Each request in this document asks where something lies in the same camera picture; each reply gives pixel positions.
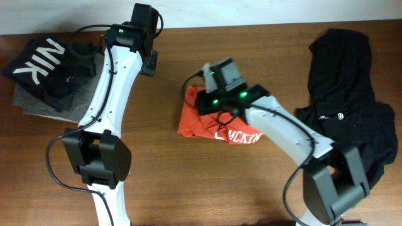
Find dark folded garment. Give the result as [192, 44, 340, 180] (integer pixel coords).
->
[44, 49, 95, 112]

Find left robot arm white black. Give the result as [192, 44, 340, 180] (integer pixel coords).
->
[63, 3, 163, 225]

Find black crumpled garment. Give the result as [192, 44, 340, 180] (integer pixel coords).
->
[295, 28, 398, 188]

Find red printed t-shirt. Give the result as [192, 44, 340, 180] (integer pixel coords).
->
[178, 103, 264, 144]

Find grey folded garment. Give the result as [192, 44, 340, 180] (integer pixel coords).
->
[12, 53, 104, 124]

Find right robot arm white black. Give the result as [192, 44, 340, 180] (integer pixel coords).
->
[195, 58, 370, 225]

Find black shirt white letters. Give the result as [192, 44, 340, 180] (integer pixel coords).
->
[2, 33, 95, 100]

